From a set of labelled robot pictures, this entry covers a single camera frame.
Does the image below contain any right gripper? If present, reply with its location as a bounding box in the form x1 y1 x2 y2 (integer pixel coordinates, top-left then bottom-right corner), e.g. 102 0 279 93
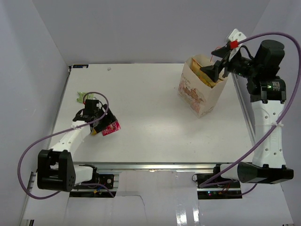
200 45 260 83

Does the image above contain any pink snack packet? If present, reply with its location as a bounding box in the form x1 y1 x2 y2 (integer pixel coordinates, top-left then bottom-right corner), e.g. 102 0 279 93
102 121 121 136

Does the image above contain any brown chips bag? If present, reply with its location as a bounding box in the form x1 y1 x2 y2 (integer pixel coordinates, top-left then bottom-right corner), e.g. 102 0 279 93
190 57 223 88

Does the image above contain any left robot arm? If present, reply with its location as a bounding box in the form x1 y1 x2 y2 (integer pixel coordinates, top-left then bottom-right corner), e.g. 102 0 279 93
37 99 117 192

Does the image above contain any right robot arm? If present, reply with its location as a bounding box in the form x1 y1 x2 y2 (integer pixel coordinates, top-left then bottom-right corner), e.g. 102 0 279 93
201 40 294 188

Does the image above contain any beige paper bag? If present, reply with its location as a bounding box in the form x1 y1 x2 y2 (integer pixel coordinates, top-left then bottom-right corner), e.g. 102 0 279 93
178 55 228 118

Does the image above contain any yellow snack packet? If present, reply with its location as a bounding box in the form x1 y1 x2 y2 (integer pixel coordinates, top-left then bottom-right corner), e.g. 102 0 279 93
90 129 100 136

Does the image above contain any light green snack packet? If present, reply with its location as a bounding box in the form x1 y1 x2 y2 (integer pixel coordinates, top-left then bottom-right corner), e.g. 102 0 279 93
77 92 94 103

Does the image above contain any blue label sticker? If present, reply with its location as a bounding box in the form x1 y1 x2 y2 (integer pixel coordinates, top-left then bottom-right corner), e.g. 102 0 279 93
72 64 89 69

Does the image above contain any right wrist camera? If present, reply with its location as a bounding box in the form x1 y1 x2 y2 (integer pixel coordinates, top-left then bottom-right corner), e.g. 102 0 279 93
226 28 246 61

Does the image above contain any aluminium table frame rail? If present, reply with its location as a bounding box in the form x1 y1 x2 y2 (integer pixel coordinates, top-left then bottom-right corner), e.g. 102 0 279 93
54 64 253 170

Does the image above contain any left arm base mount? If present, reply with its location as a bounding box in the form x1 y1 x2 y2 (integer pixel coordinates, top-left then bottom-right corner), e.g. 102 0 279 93
70 166 116 196

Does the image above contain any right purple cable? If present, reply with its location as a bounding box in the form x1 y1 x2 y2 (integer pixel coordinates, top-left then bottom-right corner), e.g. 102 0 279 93
199 32 301 196

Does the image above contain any purple cable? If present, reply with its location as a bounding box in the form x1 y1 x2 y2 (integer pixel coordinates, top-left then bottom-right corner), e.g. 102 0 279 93
17 92 116 200
199 32 301 196

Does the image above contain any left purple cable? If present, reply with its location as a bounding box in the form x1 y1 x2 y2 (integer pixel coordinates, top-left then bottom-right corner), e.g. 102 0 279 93
17 92 116 200

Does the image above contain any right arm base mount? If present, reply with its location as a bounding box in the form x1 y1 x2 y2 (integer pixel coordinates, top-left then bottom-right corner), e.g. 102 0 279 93
191 164 242 200

